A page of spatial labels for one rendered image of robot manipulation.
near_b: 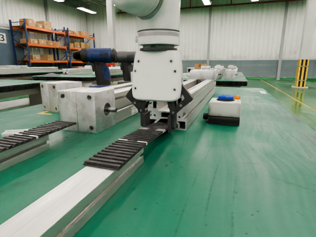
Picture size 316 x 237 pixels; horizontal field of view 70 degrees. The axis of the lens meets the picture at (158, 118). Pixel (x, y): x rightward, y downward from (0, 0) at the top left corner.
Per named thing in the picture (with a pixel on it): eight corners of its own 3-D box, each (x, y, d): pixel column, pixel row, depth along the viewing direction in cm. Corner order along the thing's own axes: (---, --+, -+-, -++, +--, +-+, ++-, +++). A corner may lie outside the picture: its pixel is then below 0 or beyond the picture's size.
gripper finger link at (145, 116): (130, 100, 49) (131, 130, 50) (144, 101, 48) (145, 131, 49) (137, 98, 52) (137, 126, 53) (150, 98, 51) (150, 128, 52)
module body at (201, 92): (186, 130, 55) (187, 95, 53) (147, 127, 58) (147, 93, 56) (215, 92, 128) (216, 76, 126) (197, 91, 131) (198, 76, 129)
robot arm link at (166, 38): (128, 31, 43) (128, 47, 43) (173, 28, 40) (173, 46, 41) (144, 35, 50) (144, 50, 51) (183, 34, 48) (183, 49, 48)
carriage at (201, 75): (212, 85, 106) (213, 70, 104) (189, 84, 109) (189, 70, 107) (216, 82, 120) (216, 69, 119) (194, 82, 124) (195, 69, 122)
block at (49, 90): (63, 114, 73) (60, 83, 70) (43, 110, 78) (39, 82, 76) (88, 108, 81) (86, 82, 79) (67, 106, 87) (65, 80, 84)
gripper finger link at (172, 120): (167, 102, 46) (167, 134, 48) (183, 103, 45) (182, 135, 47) (171, 100, 49) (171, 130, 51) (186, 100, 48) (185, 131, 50)
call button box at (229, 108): (239, 126, 58) (241, 102, 57) (201, 123, 61) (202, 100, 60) (239, 119, 66) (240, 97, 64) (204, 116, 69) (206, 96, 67)
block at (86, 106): (106, 134, 51) (103, 92, 49) (61, 130, 55) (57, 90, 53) (124, 124, 60) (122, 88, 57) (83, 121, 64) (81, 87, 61)
